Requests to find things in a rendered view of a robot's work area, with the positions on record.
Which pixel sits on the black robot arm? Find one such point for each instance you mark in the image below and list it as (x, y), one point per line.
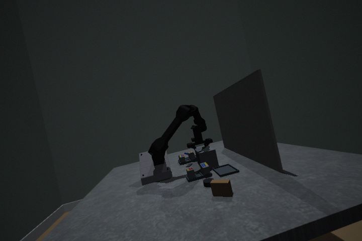
(160, 145)

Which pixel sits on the black cylinder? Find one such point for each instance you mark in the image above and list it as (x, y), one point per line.
(207, 181)

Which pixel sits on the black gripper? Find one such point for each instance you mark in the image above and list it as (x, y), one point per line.
(199, 140)

